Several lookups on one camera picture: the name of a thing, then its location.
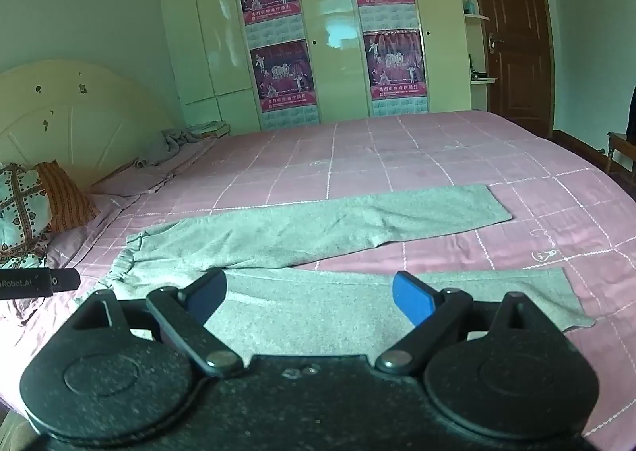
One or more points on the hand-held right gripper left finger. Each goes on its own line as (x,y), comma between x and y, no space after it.
(208,296)

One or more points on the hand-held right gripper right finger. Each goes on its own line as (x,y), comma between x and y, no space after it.
(410,299)

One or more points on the grey pants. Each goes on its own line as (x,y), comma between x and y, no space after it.
(308,232)

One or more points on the pink pillow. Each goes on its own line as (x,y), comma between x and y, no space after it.
(74,242)

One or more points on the teal patterned pillow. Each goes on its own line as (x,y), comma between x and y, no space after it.
(20,212)

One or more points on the orange striped pillow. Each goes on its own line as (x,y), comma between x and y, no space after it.
(64,197)

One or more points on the pink checked bedsheet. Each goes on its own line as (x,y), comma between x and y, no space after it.
(397,158)

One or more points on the crumpled grey blanket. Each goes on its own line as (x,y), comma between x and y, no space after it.
(169,145)

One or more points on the cream headboard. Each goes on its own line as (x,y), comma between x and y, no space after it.
(74,123)

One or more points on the folded cloth stack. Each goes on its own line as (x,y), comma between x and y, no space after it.
(213,129)

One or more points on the patterned floor mat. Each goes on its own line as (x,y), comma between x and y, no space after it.
(208,34)

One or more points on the teal bottle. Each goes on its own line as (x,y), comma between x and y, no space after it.
(470,5)

